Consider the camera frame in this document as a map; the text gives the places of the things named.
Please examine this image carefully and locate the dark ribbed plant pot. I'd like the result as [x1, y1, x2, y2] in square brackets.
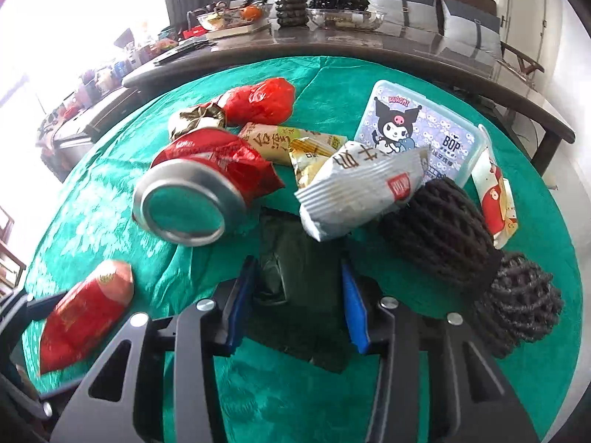
[274, 0, 309, 28]

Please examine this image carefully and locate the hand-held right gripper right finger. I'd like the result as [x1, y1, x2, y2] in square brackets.
[341, 260, 542, 443]

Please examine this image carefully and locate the red plastic bag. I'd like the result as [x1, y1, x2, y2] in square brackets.
[217, 78, 296, 126]

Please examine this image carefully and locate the dark green plastic bag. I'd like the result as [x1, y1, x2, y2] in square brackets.
[247, 207, 358, 374]

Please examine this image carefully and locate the grey foam net sleeve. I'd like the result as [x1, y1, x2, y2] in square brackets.
[473, 251, 564, 358]

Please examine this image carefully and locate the red and white snack packet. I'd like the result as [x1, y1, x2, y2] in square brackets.
[471, 150, 519, 249]

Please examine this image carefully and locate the grey and white cushion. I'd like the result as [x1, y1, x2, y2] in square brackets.
[438, 0, 502, 59]
[360, 0, 438, 34]

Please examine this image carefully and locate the beige snack packet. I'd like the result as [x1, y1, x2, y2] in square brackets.
[238, 122, 349, 167]

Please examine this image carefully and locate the dark long table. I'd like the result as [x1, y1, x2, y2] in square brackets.
[122, 23, 575, 190]

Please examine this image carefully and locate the pile of black glossy items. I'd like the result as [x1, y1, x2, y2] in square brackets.
[308, 0, 369, 11]

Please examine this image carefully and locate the red foil packet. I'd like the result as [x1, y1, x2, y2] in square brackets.
[39, 260, 134, 376]

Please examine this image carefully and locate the crumpled gold wrapper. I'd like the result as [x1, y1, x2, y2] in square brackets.
[167, 102, 227, 141]

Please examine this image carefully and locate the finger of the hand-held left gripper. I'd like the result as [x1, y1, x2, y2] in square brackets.
[0, 364, 55, 422]
[0, 292, 70, 333]

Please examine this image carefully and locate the crushed red can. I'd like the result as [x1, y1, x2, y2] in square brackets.
[132, 128, 286, 246]

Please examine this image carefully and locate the plastic box with cartoon lid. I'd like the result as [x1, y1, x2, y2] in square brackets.
[355, 79, 490, 185]

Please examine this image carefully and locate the row of cluttered small items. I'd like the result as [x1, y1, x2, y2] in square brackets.
[39, 23, 185, 123]

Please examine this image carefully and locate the green tablecloth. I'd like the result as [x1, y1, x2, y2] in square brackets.
[21, 55, 583, 443]

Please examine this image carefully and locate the wide glass bowl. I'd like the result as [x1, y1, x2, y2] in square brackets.
[307, 7, 386, 32]

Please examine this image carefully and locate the small yellow snack packet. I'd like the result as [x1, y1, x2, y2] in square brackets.
[288, 140, 337, 190]

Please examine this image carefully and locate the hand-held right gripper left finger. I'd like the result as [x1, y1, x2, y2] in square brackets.
[48, 255, 259, 443]

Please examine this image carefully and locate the dark remote control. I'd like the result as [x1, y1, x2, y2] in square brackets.
[152, 39, 218, 65]

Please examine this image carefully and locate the white grey snack bag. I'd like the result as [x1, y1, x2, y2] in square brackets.
[294, 141, 431, 242]

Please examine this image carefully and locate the black foam net sleeve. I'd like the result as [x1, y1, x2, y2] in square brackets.
[379, 178, 502, 293]

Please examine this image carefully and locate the book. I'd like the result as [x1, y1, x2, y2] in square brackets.
[205, 21, 274, 40]

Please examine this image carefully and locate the low dark cabinet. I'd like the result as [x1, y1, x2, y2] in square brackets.
[46, 85, 141, 181]

